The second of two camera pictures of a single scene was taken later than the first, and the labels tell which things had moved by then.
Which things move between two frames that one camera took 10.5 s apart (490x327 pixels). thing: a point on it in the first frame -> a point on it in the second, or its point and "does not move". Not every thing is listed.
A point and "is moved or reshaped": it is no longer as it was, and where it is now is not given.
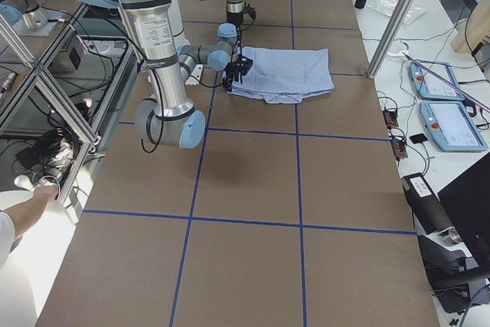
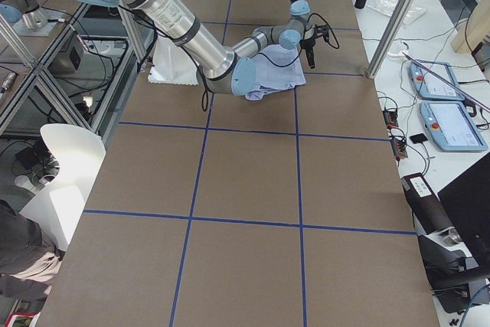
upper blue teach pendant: x=430 y=86 does not move
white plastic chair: x=39 y=251 -> x=60 y=206
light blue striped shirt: x=283 y=75 is moved or reshaped
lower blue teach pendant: x=451 y=126 does not move
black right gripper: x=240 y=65 -> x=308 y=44
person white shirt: x=16 y=220 -> x=30 y=261
